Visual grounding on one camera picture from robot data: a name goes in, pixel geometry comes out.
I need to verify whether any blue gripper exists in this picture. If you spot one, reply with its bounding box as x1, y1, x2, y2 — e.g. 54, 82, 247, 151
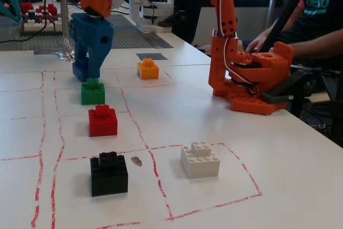
69, 12, 115, 80

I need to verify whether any crumpled aluminium foil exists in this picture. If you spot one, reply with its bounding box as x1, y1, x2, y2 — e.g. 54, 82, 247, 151
55, 37, 76, 62

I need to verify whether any white brick block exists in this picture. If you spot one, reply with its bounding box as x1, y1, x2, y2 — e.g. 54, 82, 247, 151
180, 140, 221, 179

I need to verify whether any red brick block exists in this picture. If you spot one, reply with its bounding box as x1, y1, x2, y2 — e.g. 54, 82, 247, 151
88, 104, 118, 137

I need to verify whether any person's left forearm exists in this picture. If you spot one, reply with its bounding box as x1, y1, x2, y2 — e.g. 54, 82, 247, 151
288, 29, 343, 61

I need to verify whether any orange brick block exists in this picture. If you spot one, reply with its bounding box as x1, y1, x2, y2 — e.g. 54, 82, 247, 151
137, 57, 160, 80

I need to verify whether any teal robot gripper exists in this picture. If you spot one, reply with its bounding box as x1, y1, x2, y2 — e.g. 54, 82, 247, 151
0, 0, 22, 23

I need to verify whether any black office chair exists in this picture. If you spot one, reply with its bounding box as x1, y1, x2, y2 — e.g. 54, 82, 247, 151
158, 0, 212, 45

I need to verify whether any black slanted pole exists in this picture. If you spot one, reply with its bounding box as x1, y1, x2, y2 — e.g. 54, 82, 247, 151
259, 0, 311, 53

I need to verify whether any small electronics board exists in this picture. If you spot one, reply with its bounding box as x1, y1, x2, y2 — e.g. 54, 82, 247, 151
310, 123, 334, 136

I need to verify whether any white red servo cable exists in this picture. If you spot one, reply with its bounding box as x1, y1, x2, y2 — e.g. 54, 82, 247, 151
72, 0, 259, 95

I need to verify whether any white red black brick build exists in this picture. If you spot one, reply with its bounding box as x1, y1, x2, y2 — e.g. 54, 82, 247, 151
20, 2, 73, 36

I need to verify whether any green brick block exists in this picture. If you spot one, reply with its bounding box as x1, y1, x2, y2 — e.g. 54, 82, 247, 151
81, 78, 106, 106

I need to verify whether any metal pole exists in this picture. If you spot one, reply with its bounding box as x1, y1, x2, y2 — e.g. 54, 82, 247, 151
59, 0, 71, 39

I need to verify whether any black table clamp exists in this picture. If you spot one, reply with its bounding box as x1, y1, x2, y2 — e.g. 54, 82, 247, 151
259, 68, 317, 105

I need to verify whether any grey studded baseplate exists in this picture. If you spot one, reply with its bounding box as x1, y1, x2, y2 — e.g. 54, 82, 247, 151
0, 13, 172, 51

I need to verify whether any person's right hand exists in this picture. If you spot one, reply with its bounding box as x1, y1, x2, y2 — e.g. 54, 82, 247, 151
245, 29, 272, 53

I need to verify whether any black brick block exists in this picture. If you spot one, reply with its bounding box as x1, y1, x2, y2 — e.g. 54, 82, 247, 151
90, 151, 129, 197

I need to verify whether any black chair frame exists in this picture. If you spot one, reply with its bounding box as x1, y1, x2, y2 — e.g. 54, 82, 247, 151
290, 64, 343, 144

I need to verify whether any blue brick block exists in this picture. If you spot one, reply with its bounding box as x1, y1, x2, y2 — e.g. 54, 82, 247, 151
71, 61, 93, 83

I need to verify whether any person in dark shirt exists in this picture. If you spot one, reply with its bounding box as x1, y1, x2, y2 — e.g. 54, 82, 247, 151
278, 0, 343, 42

